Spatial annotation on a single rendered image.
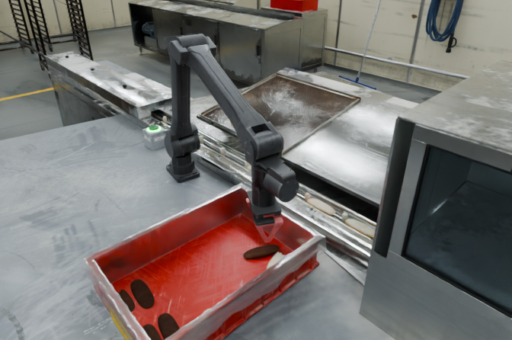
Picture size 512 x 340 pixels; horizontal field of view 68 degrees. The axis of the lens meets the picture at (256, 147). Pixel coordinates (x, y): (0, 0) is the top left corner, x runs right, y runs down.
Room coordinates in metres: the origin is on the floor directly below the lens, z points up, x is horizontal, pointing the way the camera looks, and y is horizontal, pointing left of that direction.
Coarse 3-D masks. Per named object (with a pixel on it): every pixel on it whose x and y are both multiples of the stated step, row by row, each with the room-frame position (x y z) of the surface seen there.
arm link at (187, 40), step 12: (180, 36) 1.07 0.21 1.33; (192, 36) 1.05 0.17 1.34; (204, 36) 1.07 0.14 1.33; (168, 48) 1.09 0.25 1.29; (180, 72) 1.10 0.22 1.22; (180, 84) 1.10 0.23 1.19; (180, 96) 1.11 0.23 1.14; (180, 108) 1.12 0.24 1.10; (180, 120) 1.12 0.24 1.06; (168, 132) 1.13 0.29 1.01; (180, 132) 1.13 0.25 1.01; (192, 132) 1.16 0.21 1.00; (168, 144) 1.14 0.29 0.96
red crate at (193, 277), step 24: (240, 216) 0.93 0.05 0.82; (192, 240) 0.82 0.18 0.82; (216, 240) 0.82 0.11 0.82; (240, 240) 0.82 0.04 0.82; (168, 264) 0.73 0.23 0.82; (192, 264) 0.73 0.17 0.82; (216, 264) 0.73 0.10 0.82; (240, 264) 0.73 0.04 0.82; (264, 264) 0.73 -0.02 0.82; (312, 264) 0.72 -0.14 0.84; (120, 288) 0.65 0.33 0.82; (168, 288) 0.65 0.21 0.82; (192, 288) 0.65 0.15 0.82; (216, 288) 0.65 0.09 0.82; (288, 288) 0.65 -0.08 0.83; (144, 312) 0.58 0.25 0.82; (168, 312) 0.58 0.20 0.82; (192, 312) 0.58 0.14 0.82; (240, 312) 0.56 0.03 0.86; (216, 336) 0.51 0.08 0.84
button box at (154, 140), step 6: (144, 132) 1.39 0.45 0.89; (150, 132) 1.37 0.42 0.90; (156, 132) 1.37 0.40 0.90; (162, 132) 1.39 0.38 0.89; (144, 138) 1.40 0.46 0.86; (150, 138) 1.36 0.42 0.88; (156, 138) 1.37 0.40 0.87; (162, 138) 1.39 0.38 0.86; (150, 144) 1.36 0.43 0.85; (156, 144) 1.37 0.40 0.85; (162, 144) 1.38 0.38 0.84
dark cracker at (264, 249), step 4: (256, 248) 0.78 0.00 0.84; (260, 248) 0.77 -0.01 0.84; (264, 248) 0.77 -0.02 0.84; (268, 248) 0.77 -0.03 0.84; (272, 248) 0.77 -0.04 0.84; (276, 248) 0.77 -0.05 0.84; (248, 252) 0.76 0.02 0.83; (252, 252) 0.76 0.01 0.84; (256, 252) 0.76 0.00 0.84; (260, 252) 0.76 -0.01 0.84; (264, 252) 0.76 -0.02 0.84; (268, 252) 0.76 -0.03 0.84; (272, 252) 0.76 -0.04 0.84; (244, 256) 0.75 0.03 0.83; (248, 256) 0.75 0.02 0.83; (252, 256) 0.75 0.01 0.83; (256, 256) 0.75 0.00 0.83; (260, 256) 0.75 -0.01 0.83
